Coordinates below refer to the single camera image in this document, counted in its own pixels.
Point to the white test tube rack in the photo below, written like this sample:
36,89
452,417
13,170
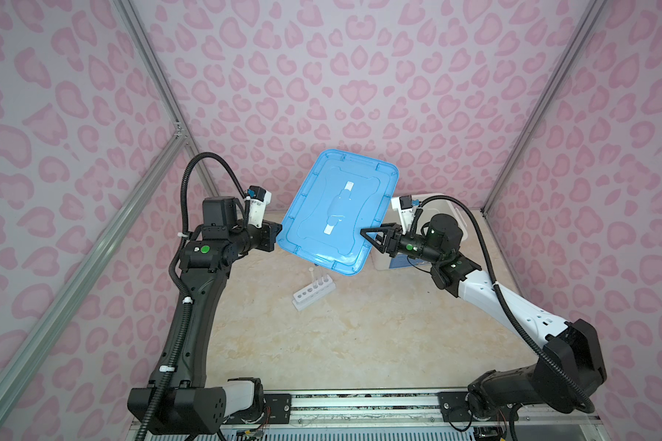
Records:
313,292

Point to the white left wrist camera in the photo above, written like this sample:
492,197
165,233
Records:
257,200

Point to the aluminium frame strut left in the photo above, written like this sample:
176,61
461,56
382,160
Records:
26,362

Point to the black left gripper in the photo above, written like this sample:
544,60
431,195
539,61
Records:
268,231

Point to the white plastic storage bin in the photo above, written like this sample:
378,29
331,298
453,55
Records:
385,262

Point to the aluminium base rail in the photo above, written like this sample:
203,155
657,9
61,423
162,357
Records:
402,414

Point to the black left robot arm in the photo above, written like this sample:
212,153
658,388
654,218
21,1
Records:
176,399

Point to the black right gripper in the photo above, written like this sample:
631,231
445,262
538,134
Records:
393,232

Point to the blue plastic bin lid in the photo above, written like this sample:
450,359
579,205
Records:
342,194

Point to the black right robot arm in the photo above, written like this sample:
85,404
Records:
569,366

